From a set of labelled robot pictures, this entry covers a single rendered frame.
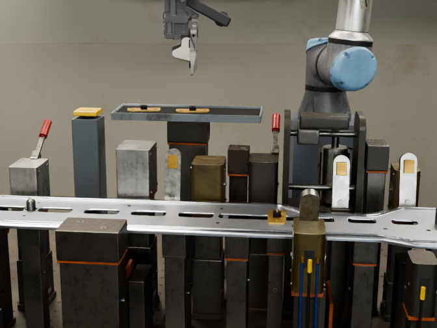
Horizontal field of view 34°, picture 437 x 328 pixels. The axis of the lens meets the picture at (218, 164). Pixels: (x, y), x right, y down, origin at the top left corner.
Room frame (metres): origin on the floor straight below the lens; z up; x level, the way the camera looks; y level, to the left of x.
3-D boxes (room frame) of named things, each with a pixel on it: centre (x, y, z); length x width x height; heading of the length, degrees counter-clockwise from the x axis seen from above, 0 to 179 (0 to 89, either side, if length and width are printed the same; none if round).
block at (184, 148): (1.79, 0.08, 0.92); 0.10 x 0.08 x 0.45; 85
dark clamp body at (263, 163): (1.65, -0.11, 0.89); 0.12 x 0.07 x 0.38; 175
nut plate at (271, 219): (1.43, -0.12, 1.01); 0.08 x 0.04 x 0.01; 174
